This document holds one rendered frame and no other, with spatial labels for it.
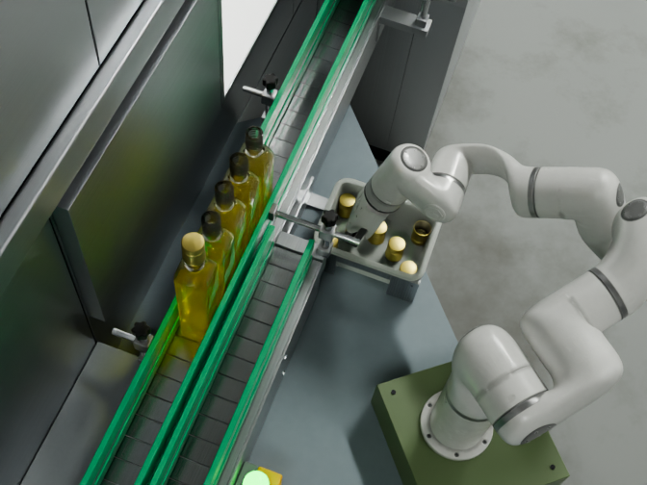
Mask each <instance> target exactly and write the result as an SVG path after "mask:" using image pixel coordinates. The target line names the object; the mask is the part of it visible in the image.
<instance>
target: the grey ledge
mask: <svg viewBox="0 0 647 485"><path fill-rule="evenodd" d="M138 358H139V356H136V355H134V354H131V353H128V352H126V351H123V350H120V349H118V348H115V347H112V346H110V345H105V344H103V343H100V342H97V344H96V345H95V347H94V349H93V351H92V353H91V355H90V357H89V359H88V361H87V363H86V364H85V366H84V367H83V369H82V371H81V373H80V375H79V377H78V378H77V380H76V382H75V384H74V386H73V388H72V390H71V391H70V393H69V395H68V397H67V399H66V401H65V403H64V405H63V407H62V409H61V411H60V412H59V414H58V416H57V418H56V419H55V421H54V423H53V424H52V426H51V428H50V430H49V432H48V434H47V435H46V437H45V439H44V441H43V443H42V445H41V447H40V448H39V451H38V453H37V455H36V457H35V458H34V460H33V462H32V464H31V466H30V468H29V469H28V471H27V472H26V474H25V476H24V478H23V480H22V481H21V483H20V485H79V484H80V482H81V480H82V478H83V476H84V474H85V472H86V470H87V468H88V466H89V464H90V462H91V459H92V457H93V456H94V454H95V453H96V451H97V449H98V447H99V445H100V443H101V441H102V439H103V437H104V435H105V433H106V431H107V429H108V427H109V425H110V423H111V421H112V419H113V417H114V415H115V413H116V410H117V408H118V406H119V404H120V403H121V401H122V399H123V397H124V395H125V393H126V391H127V389H128V388H129V386H130V384H131V382H132V380H133V378H134V376H135V374H136V372H137V370H138V368H139V366H140V364H139V362H138Z"/></svg>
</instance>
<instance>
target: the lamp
mask: <svg viewBox="0 0 647 485"><path fill-rule="evenodd" d="M243 485H270V482H269V479H268V477H267V476H266V475H265V474H264V473H263V472H259V471H253V472H249V473H248V474H247V475H246V477H245V478H244V481H243Z"/></svg>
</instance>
